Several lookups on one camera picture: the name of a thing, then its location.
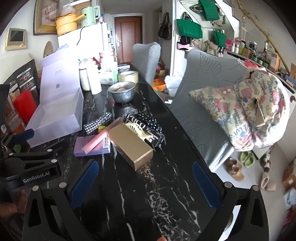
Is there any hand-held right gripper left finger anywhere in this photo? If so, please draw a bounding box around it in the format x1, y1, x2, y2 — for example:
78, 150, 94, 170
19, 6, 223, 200
22, 159, 100, 241

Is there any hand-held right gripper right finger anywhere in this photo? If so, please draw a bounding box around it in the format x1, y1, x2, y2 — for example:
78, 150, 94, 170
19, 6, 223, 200
192, 161, 271, 241

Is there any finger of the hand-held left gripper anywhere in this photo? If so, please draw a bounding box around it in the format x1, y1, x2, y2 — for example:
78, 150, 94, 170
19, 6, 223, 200
3, 128, 35, 149
8, 139, 70, 163

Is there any small lavender box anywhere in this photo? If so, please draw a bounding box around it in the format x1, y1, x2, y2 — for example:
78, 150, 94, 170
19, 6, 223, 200
74, 136, 111, 157

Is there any slim pink box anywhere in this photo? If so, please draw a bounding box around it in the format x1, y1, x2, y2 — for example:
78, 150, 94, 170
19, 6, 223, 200
82, 117, 123, 155

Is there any black white gingham scrunchie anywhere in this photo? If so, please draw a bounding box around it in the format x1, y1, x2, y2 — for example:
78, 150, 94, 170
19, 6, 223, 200
83, 112, 113, 136

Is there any gold cardboard box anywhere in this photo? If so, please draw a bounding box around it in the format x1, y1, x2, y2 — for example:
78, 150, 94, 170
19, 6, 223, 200
107, 123, 154, 171

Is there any pale lavender gift box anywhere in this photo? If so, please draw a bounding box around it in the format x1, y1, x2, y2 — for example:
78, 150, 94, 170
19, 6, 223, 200
25, 46, 85, 148

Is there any black printed box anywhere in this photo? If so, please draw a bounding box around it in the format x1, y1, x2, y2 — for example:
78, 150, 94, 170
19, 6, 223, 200
124, 113, 165, 149

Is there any cream hair claw clip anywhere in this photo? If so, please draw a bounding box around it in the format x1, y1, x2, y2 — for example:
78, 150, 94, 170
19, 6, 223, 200
125, 122, 151, 142

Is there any black polka dot scrunchie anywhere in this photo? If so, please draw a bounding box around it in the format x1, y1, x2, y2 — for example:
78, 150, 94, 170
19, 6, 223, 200
136, 111, 163, 133

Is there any person's left hand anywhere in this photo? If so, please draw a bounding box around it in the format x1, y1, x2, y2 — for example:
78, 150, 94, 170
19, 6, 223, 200
0, 200, 18, 215

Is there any tan slipper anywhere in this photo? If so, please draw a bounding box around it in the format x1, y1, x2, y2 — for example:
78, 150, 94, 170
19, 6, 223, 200
224, 158, 242, 171
228, 166, 245, 181

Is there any black food bag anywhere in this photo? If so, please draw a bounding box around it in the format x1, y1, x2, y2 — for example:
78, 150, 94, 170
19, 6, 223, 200
0, 59, 41, 133

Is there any white jar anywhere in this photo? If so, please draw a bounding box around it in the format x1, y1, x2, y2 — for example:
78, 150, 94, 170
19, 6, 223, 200
79, 58, 99, 91

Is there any floral cushion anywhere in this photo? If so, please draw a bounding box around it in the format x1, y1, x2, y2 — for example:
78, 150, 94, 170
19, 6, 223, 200
188, 68, 290, 151

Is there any white bottle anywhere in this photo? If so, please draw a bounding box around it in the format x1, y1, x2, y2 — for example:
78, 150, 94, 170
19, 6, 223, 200
87, 66, 102, 95

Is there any woven straw fan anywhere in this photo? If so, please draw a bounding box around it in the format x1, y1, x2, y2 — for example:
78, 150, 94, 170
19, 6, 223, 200
43, 41, 54, 57

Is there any metal bowl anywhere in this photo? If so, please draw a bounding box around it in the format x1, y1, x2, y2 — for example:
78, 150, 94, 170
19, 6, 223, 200
107, 82, 136, 104

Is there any grey patterned chair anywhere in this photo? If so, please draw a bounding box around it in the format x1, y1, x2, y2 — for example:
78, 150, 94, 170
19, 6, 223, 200
172, 49, 255, 168
132, 42, 161, 81

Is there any white and green box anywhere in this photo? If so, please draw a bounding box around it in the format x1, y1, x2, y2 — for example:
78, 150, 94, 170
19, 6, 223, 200
99, 69, 119, 85

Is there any white plastic bag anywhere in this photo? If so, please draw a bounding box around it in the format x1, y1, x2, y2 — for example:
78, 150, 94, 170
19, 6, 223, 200
165, 73, 184, 97

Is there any orange bag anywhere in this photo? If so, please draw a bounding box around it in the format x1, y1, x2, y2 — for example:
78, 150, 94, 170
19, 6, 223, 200
153, 78, 167, 91

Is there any beige tape roll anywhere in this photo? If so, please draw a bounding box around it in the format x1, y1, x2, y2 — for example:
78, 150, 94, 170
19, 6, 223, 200
118, 71, 139, 84

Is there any white fridge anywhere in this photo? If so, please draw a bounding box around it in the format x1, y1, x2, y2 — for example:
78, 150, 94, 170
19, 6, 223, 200
57, 23, 109, 61

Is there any yellow pot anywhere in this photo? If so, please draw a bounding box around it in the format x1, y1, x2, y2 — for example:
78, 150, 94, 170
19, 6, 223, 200
55, 13, 88, 37

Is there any framed picture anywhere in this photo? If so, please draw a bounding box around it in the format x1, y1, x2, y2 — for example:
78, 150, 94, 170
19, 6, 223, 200
33, 0, 60, 36

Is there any clear plastic bag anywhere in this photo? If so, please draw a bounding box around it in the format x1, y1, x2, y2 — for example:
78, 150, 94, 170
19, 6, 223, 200
60, 3, 77, 15

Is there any green kettle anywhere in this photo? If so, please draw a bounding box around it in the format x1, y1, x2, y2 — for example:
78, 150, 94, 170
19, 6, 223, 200
81, 6, 101, 28

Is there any cream tote bag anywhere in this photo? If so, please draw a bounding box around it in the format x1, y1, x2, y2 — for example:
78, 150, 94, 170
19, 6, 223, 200
205, 39, 219, 56

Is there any pink bow bag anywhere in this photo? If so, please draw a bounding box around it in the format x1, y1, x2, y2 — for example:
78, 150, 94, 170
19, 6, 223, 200
177, 42, 193, 51

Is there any brown door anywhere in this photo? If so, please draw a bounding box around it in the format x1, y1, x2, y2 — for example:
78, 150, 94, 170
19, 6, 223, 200
114, 16, 142, 64

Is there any row of small bottles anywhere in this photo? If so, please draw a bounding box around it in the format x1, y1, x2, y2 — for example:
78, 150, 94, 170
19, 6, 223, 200
225, 38, 296, 78

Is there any green tote bag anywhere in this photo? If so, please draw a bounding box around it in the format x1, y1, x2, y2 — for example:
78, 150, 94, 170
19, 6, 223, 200
176, 19, 203, 39

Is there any dark handbag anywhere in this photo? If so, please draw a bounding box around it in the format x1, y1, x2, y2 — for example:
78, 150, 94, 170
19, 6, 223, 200
158, 11, 172, 40

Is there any wall intercom panel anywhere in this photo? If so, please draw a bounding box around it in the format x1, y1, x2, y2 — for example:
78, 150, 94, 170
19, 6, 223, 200
5, 28, 28, 51

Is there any white wall shelf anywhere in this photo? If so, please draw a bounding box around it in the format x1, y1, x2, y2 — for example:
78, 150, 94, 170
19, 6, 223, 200
223, 47, 296, 93

